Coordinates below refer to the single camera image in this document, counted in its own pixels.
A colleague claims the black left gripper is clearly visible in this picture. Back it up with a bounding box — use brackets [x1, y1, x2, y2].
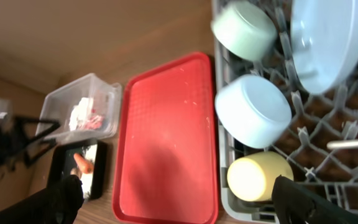
[0, 116, 60, 170]

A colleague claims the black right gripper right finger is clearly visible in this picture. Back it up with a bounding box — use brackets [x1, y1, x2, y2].
[272, 175, 358, 224]

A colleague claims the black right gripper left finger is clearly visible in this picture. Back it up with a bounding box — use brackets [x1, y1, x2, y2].
[0, 175, 84, 224]

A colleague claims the orange carrot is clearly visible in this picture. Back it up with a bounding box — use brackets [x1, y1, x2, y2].
[73, 153, 94, 174]

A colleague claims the yellow cup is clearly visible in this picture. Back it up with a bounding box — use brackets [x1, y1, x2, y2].
[227, 151, 294, 202]

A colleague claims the white rice pile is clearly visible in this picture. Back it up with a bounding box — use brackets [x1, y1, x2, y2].
[80, 144, 97, 200]

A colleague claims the white napkin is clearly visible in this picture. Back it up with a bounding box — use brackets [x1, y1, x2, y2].
[68, 97, 93, 131]

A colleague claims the red snack wrapper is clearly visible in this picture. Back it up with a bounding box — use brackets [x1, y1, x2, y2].
[83, 109, 104, 130]

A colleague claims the light blue bowl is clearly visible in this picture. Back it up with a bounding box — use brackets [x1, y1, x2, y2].
[215, 75, 292, 149]

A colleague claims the light blue plate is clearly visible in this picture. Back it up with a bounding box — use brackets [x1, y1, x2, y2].
[290, 0, 358, 95]

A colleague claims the green bowl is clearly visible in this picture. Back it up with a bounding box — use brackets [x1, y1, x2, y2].
[211, 1, 277, 61]

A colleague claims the white plastic spoon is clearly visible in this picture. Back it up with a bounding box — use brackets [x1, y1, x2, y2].
[326, 139, 358, 150]

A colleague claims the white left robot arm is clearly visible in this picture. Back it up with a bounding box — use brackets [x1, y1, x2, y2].
[0, 98, 60, 170]

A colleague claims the black food waste tray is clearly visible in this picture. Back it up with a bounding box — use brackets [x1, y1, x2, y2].
[47, 138, 108, 200]

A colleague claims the grey dishwasher rack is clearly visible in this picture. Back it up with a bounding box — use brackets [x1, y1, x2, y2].
[214, 1, 358, 215]

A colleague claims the clear plastic waste bin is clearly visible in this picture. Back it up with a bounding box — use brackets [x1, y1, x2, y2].
[40, 73, 122, 144]

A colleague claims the red serving tray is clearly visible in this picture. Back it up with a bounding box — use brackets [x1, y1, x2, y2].
[112, 52, 219, 224]

